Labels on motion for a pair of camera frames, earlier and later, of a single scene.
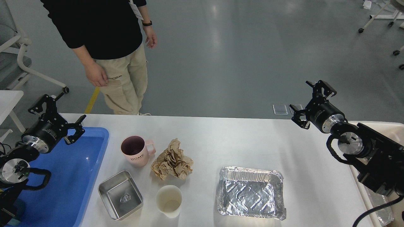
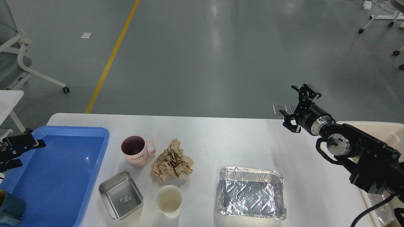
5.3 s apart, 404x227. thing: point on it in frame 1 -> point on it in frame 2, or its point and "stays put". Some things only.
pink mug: [134, 148] stays put
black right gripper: [320, 112] -> [309, 117]
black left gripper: [51, 128] -> [20, 143]
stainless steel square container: [120, 195] stays put
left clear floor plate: [280, 109] stays put
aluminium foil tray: [251, 192] stays put
